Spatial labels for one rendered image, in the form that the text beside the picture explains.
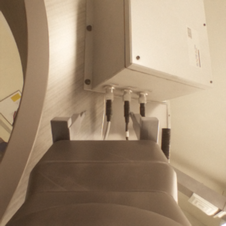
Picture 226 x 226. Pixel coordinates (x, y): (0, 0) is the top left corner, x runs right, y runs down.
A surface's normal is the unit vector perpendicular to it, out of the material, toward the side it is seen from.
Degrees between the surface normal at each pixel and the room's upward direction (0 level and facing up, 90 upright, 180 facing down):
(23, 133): 90
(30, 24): 90
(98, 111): 90
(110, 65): 137
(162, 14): 90
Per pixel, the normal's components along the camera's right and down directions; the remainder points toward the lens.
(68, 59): 0.51, -0.14
